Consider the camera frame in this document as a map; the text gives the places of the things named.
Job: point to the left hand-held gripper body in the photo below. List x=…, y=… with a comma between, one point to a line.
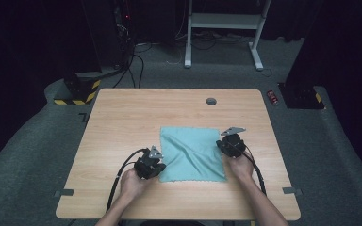
x=149, y=164

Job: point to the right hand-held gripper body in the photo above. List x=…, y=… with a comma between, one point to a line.
x=232, y=146

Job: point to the light blue cloth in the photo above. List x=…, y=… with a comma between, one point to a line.
x=191, y=157

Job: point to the person's right hand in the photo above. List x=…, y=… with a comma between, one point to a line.
x=242, y=168

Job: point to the person's left hand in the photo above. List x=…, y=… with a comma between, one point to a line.
x=130, y=185

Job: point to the grey table grommet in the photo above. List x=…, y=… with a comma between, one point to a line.
x=211, y=101

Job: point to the red can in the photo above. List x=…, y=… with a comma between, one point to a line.
x=272, y=98

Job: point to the grey tape strip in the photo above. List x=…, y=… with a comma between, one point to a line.
x=64, y=192
x=291, y=190

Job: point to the black yellow striped stand base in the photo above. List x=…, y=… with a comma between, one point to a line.
x=81, y=91

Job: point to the dark equipment rack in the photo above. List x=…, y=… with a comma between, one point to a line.
x=124, y=31

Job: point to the white metal stand frame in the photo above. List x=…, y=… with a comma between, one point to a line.
x=223, y=21

